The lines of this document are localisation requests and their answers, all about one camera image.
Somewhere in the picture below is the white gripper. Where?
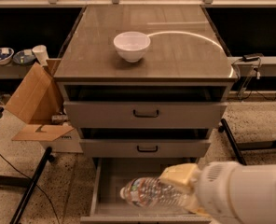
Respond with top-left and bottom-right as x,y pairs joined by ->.
158,161 -> 242,224

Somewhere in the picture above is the clear plastic water bottle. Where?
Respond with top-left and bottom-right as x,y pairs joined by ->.
119,177 -> 189,208

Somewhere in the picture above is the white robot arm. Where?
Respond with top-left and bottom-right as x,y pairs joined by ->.
159,161 -> 276,224

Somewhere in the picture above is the bottom grey open drawer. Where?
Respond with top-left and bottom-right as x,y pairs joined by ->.
80,158 -> 211,224

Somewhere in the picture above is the middle grey drawer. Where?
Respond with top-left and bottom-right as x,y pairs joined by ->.
80,139 -> 210,158

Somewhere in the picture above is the grey three-drawer cabinet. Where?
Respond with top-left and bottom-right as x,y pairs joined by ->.
55,4 -> 237,224

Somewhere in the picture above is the top grey drawer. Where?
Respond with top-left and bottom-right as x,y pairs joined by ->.
64,102 -> 227,129

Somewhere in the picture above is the black right stand leg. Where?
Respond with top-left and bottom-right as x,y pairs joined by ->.
218,119 -> 246,165

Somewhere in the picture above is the black stand leg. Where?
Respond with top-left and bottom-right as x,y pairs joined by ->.
218,119 -> 246,165
10,147 -> 53,224

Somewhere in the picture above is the black left stand leg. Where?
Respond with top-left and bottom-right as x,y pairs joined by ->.
10,147 -> 53,224

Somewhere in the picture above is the black power adapter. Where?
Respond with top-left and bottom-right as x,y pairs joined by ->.
242,53 -> 263,62

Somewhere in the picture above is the white ceramic bowl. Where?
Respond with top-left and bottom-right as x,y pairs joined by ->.
114,32 -> 151,63

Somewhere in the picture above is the brown cardboard box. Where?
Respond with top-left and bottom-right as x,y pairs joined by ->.
6,63 -> 82,153

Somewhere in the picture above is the white paper cup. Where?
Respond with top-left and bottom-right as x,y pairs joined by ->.
32,45 -> 48,65

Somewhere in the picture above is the blue patterned bowl right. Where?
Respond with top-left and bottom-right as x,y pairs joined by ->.
13,49 -> 36,66

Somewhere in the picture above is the blue patterned bowl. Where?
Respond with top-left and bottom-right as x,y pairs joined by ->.
13,49 -> 36,66
0,48 -> 14,65

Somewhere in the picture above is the blue patterned bowl left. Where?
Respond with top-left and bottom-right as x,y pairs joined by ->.
0,48 -> 14,65

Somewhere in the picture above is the black floor cable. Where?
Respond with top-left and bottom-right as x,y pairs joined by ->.
0,141 -> 61,224

